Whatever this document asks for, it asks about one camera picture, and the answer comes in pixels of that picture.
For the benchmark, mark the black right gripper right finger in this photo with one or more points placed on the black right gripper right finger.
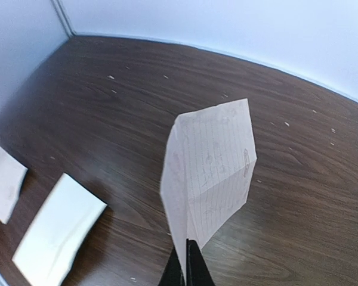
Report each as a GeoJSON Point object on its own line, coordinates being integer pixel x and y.
{"type": "Point", "coordinates": [197, 273]}

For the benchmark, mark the lined paper letter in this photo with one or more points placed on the lined paper letter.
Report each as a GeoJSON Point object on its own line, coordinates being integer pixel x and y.
{"type": "Point", "coordinates": [207, 170]}

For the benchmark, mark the left aluminium corner post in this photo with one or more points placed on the left aluminium corner post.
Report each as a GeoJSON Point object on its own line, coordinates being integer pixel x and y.
{"type": "Point", "coordinates": [63, 17]}

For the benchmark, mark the cream paper envelope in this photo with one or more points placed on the cream paper envelope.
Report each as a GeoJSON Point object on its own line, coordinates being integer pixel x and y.
{"type": "Point", "coordinates": [47, 251]}

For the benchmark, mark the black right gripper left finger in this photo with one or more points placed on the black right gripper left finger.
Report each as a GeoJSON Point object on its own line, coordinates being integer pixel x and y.
{"type": "Point", "coordinates": [173, 274]}

